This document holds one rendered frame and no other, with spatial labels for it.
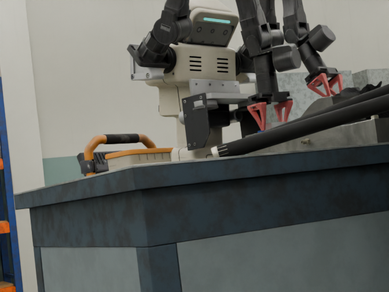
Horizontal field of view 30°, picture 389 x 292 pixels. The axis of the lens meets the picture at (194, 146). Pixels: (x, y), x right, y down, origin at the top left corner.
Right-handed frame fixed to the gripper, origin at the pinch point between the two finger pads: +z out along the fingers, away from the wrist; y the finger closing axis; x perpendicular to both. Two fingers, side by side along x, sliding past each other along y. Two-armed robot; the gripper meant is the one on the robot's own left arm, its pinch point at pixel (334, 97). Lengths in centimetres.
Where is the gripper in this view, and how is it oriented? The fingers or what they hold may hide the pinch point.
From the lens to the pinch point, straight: 228.1
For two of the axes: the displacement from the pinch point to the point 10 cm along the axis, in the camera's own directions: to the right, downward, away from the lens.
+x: -5.8, 5.6, 5.9
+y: 7.0, -0.3, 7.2
